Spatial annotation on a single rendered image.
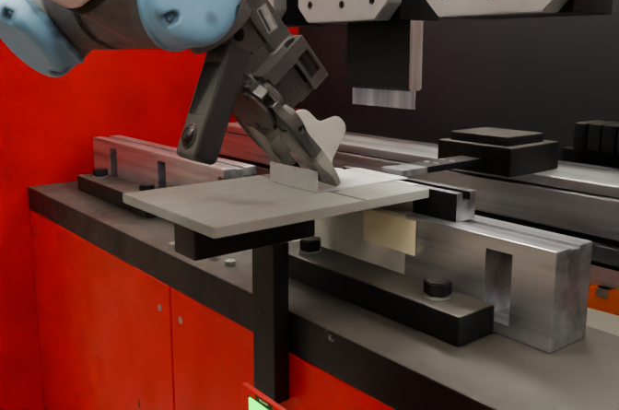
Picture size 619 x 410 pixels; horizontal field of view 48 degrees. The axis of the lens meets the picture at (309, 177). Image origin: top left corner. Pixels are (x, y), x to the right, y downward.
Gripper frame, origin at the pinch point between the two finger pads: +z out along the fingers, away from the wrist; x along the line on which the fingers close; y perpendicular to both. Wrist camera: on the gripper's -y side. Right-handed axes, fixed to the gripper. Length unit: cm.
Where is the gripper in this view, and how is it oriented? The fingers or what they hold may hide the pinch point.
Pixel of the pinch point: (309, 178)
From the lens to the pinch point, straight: 76.0
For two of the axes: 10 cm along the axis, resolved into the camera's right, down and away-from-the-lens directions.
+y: 6.1, -7.2, 3.3
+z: 5.2, 6.8, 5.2
